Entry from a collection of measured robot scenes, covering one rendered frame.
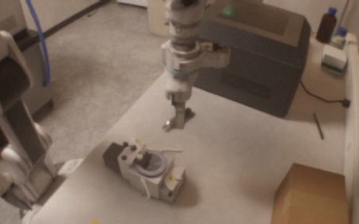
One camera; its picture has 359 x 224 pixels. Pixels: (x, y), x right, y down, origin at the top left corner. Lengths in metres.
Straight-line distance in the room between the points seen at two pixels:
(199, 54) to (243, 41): 0.44
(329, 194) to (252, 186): 0.26
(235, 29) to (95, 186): 0.70
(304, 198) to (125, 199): 0.49
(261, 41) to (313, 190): 0.53
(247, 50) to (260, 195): 0.49
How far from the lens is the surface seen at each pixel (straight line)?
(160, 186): 0.76
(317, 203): 0.71
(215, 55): 0.53
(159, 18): 3.27
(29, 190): 1.59
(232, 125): 1.00
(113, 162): 0.80
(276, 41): 0.95
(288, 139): 1.02
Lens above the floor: 1.61
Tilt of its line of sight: 44 degrees down
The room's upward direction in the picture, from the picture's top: 3 degrees clockwise
